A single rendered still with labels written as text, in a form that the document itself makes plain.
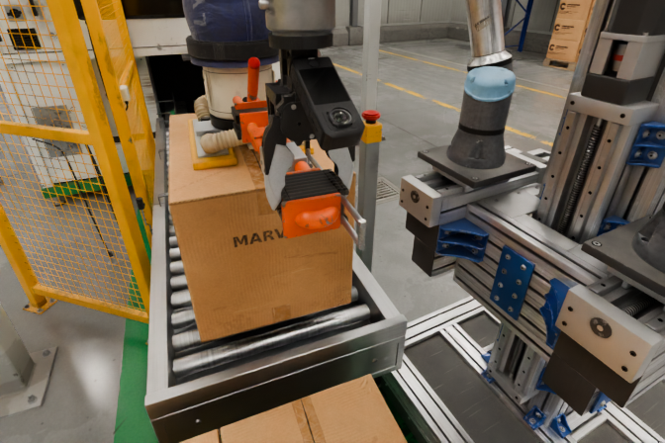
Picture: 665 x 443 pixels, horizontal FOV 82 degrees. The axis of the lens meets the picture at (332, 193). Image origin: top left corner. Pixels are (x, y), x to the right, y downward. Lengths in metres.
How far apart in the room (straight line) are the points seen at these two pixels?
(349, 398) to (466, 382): 0.62
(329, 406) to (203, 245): 0.51
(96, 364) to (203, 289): 1.22
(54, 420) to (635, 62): 2.10
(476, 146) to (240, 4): 0.65
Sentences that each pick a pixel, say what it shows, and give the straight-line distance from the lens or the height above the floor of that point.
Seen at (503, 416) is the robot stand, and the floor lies 0.21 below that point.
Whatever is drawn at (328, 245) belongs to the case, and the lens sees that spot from 0.95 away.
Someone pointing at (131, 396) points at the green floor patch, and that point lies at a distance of 1.93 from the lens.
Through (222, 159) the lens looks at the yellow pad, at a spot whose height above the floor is 1.10.
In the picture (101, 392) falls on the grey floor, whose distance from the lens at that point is 2.00.
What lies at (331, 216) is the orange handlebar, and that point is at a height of 1.22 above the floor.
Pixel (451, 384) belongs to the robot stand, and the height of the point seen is 0.21.
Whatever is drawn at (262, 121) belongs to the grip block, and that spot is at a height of 1.23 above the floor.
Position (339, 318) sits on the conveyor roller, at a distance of 1.26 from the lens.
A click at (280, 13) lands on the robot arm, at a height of 1.44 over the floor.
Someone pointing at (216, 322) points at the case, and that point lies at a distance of 1.02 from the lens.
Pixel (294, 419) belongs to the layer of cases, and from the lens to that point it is 1.07.
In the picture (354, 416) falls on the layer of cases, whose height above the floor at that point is 0.54.
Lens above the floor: 1.46
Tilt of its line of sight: 29 degrees down
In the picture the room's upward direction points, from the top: straight up
